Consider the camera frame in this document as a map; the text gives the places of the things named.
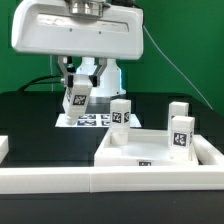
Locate white marker sheet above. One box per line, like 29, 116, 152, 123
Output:
56, 114, 141, 128

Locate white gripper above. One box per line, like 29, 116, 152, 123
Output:
11, 0, 143, 88

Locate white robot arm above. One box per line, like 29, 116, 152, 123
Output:
11, 0, 143, 97

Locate white square table top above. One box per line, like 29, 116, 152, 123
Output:
94, 128, 198, 167

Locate white U-shaped fence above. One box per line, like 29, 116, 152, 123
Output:
0, 135, 224, 194

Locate black cables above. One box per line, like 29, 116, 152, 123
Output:
18, 73, 64, 92

